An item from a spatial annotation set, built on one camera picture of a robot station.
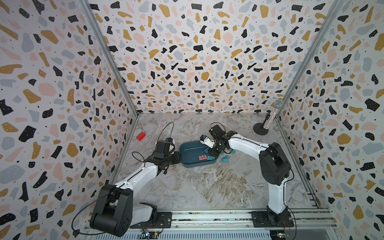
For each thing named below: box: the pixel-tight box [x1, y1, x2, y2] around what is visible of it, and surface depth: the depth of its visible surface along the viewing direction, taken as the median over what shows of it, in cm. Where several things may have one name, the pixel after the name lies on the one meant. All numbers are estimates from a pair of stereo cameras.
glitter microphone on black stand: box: [253, 99, 284, 136], surface depth 102 cm
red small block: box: [136, 132, 146, 141], surface depth 108 cm
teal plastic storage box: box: [179, 141, 218, 168], surface depth 99 cm
